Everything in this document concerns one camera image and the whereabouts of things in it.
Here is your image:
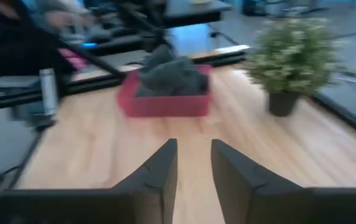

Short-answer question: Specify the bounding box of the green potted plant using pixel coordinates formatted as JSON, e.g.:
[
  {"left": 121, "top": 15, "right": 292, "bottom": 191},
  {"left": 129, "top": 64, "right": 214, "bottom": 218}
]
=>
[{"left": 243, "top": 17, "right": 342, "bottom": 118}]

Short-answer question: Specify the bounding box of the backlit keyboard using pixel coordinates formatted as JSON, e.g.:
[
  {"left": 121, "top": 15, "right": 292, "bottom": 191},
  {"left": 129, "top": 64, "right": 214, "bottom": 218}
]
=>
[{"left": 59, "top": 48, "right": 88, "bottom": 72}]

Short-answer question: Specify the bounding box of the black desk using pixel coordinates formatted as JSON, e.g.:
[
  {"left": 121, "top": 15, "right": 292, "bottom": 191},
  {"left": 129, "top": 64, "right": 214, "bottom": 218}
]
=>
[{"left": 164, "top": 0, "right": 233, "bottom": 28}]

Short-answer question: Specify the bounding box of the red fabric bin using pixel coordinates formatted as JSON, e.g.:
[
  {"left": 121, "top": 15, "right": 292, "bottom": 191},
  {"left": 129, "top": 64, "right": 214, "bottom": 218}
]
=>
[{"left": 115, "top": 63, "right": 213, "bottom": 118}]

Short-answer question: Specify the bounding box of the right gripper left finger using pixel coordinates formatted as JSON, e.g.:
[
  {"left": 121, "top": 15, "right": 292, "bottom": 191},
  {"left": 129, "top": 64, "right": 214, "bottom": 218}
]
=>
[{"left": 0, "top": 138, "right": 179, "bottom": 224}]

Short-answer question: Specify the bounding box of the person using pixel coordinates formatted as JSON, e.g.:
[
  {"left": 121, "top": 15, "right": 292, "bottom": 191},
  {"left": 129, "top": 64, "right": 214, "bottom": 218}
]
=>
[{"left": 0, "top": 0, "right": 84, "bottom": 77}]

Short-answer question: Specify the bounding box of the person's hand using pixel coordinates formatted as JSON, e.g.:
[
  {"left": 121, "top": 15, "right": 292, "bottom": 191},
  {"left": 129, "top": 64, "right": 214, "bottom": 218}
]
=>
[{"left": 43, "top": 9, "right": 75, "bottom": 29}]

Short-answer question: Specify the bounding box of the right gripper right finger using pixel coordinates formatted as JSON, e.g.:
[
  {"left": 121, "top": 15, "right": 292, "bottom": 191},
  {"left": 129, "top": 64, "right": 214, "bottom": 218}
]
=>
[{"left": 210, "top": 138, "right": 356, "bottom": 224}]

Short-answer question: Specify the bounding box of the dark grey cloth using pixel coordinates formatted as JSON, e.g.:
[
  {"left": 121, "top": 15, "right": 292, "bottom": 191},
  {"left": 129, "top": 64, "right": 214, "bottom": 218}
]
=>
[{"left": 136, "top": 57, "right": 210, "bottom": 98}]

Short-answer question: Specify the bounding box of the silver cylinder post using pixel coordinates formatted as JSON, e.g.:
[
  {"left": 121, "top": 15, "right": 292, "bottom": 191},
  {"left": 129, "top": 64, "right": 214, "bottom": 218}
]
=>
[{"left": 39, "top": 68, "right": 58, "bottom": 116}]

